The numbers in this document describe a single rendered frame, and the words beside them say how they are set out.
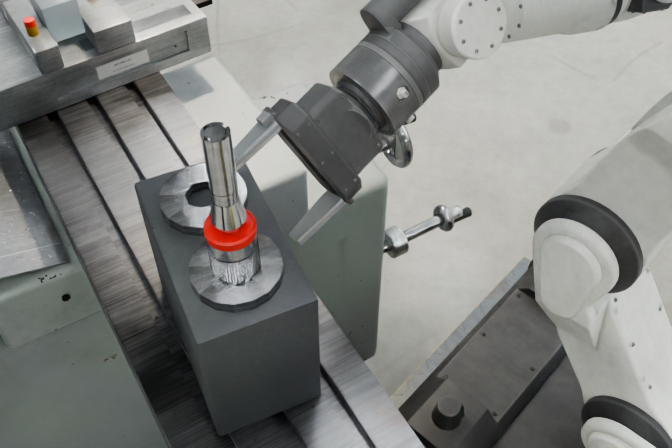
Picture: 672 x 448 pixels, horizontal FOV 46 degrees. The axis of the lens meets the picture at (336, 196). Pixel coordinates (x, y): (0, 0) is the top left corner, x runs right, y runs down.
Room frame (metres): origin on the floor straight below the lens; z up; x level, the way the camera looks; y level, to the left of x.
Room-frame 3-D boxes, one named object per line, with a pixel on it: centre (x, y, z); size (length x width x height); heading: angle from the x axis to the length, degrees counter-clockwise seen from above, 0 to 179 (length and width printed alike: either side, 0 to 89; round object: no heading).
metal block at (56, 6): (0.99, 0.41, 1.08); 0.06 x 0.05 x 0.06; 33
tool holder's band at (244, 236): (0.45, 0.09, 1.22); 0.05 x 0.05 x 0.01
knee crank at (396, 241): (1.02, -0.18, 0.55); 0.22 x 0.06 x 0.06; 121
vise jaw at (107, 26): (1.02, 0.37, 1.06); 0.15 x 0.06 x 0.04; 33
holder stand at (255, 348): (0.50, 0.11, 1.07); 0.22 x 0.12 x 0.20; 24
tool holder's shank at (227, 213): (0.45, 0.09, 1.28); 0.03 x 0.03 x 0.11
